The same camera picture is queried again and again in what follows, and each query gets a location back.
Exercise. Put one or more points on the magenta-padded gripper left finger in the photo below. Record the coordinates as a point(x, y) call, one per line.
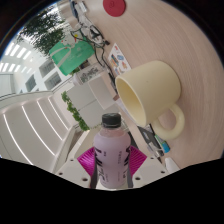
point(71, 171)

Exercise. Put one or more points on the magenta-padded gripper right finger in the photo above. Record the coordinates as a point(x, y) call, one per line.
point(150, 170)

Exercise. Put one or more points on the purple drink bottle black cap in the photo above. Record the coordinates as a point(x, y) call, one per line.
point(111, 156)

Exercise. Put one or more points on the clear plastic water bottle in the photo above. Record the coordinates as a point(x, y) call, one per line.
point(87, 75)

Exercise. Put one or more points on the large white computer mouse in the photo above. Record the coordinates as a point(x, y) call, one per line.
point(171, 165)

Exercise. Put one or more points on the small teal packet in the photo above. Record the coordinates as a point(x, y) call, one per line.
point(162, 145)

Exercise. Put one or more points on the black notebook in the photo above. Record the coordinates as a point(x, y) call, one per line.
point(147, 135)

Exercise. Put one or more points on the ceiling light strips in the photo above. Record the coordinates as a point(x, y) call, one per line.
point(30, 130)

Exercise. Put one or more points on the cream yellow mug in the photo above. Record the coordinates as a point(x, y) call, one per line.
point(156, 86)

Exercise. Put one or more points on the white chair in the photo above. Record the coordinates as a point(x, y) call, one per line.
point(101, 91)

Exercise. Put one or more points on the colourful sticker sheet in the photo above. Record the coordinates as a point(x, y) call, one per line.
point(119, 60)

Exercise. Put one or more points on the green tote bag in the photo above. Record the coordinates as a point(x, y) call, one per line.
point(71, 55)

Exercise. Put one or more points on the row of green plants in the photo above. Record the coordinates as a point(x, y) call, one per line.
point(43, 33)

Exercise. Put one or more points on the small white plastic packet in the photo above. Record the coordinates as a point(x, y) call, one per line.
point(81, 7)

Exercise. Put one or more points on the flat round red coaster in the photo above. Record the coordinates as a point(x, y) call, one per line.
point(114, 7)

